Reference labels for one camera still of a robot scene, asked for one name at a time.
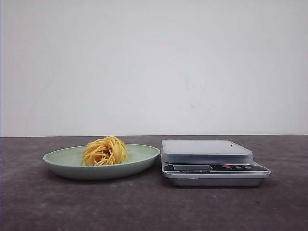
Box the yellow vermicelli bundle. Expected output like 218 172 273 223
80 136 128 166

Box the silver digital kitchen scale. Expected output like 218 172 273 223
161 140 271 187

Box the light green plate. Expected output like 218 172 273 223
43 144 160 180

